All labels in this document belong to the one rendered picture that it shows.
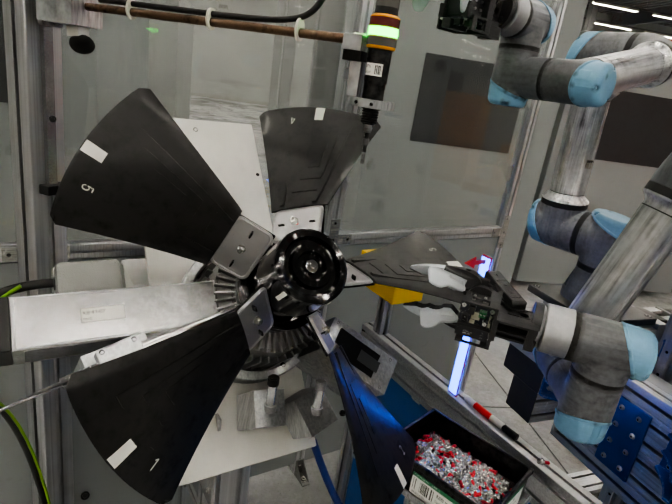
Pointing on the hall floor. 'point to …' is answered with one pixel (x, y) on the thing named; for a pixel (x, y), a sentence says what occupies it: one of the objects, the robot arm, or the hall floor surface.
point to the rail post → (343, 463)
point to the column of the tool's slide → (38, 235)
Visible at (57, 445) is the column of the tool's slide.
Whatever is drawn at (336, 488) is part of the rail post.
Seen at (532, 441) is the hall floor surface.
